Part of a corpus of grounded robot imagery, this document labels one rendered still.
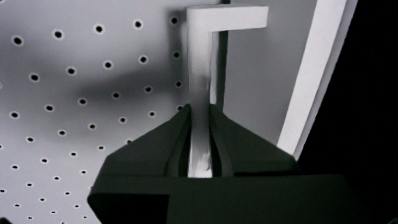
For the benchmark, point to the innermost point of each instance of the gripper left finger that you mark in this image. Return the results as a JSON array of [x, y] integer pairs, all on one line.
[[157, 151]]

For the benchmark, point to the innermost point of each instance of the grey perforated base plate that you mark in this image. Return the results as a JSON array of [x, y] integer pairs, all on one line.
[[79, 79]]

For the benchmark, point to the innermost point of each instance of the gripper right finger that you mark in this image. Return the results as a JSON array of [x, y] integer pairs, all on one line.
[[243, 152]]

